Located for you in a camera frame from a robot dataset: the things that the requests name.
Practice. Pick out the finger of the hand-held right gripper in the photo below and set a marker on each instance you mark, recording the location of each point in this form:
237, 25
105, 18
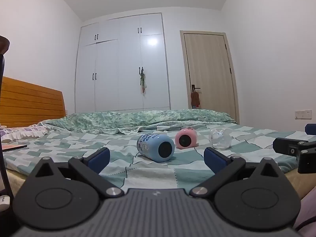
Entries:
311, 129
284, 145

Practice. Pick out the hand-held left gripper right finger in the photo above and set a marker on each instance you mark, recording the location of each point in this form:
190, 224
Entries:
214, 160

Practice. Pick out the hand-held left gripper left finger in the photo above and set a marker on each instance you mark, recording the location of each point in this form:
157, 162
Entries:
100, 158

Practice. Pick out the clear glass cup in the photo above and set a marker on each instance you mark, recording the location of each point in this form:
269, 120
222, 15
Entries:
220, 139

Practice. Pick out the pink cup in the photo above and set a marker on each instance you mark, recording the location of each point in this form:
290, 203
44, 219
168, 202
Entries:
190, 135

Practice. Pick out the blue printed cup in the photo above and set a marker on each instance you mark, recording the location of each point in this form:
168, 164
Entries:
150, 146

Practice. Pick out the green floral duvet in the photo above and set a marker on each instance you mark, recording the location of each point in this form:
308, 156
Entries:
123, 119

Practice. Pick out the green checked bedsheet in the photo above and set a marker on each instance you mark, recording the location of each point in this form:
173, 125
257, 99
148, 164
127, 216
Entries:
153, 175

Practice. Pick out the brown hanging bag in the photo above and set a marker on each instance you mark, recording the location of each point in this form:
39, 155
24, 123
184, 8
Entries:
195, 99

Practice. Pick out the person's pink clothing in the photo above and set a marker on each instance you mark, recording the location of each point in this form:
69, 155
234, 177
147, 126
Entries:
307, 209

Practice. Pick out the purple floral pillow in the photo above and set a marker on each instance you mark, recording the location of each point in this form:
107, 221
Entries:
22, 132

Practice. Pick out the beige wooden door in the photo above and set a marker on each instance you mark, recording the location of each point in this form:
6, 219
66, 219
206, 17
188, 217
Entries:
209, 74

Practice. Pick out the flat thin book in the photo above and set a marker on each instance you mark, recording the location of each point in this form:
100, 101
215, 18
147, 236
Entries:
13, 147

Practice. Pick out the green hanging ornament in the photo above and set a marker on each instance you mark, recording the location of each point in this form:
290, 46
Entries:
143, 81

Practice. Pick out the wooden bed headboard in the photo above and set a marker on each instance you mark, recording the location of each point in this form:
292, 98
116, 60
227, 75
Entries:
29, 103

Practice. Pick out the white wardrobe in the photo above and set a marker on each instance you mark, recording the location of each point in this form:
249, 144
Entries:
118, 66

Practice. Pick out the white plug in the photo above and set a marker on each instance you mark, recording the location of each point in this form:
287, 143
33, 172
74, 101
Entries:
4, 202

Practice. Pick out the dark brown object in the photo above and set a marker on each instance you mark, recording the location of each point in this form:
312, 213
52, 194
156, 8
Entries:
4, 45

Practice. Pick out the white wall socket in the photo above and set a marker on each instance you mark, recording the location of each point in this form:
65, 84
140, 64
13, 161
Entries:
303, 114

